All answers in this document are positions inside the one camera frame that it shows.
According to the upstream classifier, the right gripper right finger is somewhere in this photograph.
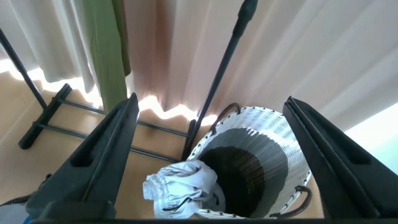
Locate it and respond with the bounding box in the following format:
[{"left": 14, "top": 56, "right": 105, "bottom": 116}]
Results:
[{"left": 282, "top": 95, "right": 398, "bottom": 219}]

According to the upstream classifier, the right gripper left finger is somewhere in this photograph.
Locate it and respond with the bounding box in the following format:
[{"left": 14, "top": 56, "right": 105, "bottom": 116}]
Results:
[{"left": 24, "top": 92, "right": 141, "bottom": 220}]

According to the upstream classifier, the pale grey garment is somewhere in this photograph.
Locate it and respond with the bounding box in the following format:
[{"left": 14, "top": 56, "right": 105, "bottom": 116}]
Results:
[{"left": 142, "top": 159, "right": 226, "bottom": 220}]

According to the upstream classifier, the green long-sleeved shirt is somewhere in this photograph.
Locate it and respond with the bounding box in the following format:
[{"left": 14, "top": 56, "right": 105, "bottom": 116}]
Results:
[{"left": 81, "top": 0, "right": 132, "bottom": 114}]

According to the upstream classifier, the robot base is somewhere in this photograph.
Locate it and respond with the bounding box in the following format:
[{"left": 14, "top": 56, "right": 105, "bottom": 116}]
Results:
[{"left": 0, "top": 194, "right": 32, "bottom": 224}]

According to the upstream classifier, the white laundry basket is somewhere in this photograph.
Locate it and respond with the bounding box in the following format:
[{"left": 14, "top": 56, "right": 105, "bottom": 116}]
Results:
[{"left": 186, "top": 102, "right": 313, "bottom": 220}]

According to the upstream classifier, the black clothes rack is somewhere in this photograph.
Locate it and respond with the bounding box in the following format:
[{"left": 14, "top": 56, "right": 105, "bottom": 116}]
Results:
[{"left": 0, "top": 0, "right": 259, "bottom": 163}]

